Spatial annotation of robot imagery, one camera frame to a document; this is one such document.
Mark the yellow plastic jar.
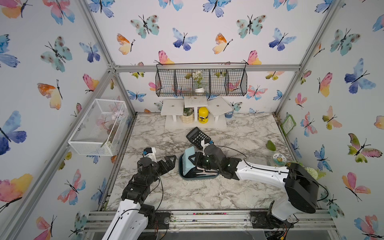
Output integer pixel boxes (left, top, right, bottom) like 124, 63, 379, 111
198, 107, 209, 124

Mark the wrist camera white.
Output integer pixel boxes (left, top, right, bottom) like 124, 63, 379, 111
201, 139, 214, 151
143, 148, 157, 162

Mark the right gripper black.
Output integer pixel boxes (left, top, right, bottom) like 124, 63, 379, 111
186, 151, 221, 174

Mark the black wire wall basket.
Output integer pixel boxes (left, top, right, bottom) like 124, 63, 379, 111
155, 63, 248, 98

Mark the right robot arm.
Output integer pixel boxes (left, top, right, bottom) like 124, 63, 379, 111
188, 145, 320, 230

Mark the small white flower pot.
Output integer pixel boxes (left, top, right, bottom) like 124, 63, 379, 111
192, 71, 205, 93

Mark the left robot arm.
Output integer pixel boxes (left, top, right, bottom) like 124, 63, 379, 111
103, 154, 177, 240

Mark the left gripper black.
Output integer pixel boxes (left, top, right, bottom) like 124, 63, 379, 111
145, 154, 176, 186

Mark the white wooden riser shelf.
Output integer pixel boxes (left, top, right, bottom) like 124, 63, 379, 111
161, 96, 233, 130

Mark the flower bouquet pot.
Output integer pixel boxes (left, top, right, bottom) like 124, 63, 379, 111
297, 162, 319, 180

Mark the cream bubble plant pot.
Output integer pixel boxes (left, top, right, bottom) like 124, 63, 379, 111
182, 108, 194, 124

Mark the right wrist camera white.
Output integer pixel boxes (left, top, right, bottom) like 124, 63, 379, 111
201, 139, 214, 151

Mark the light blue calculator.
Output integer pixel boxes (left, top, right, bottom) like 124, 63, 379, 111
182, 147, 195, 177

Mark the black calculator at back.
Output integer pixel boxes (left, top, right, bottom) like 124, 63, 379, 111
186, 127, 211, 150

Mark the white mesh wall basket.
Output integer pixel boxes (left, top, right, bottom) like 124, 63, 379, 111
68, 99, 129, 156

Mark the green framed card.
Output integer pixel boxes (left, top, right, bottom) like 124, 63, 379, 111
281, 115, 297, 136

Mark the blue can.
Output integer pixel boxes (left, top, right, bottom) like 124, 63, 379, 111
225, 111, 234, 119

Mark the dark teal storage tray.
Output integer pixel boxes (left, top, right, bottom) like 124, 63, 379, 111
178, 154, 219, 181

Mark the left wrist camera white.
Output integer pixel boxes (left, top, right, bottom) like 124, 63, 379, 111
143, 148, 157, 162

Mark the round sticker roll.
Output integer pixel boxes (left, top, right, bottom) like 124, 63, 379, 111
272, 153, 287, 167

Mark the aluminium front rail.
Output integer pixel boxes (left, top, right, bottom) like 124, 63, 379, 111
83, 209, 337, 232

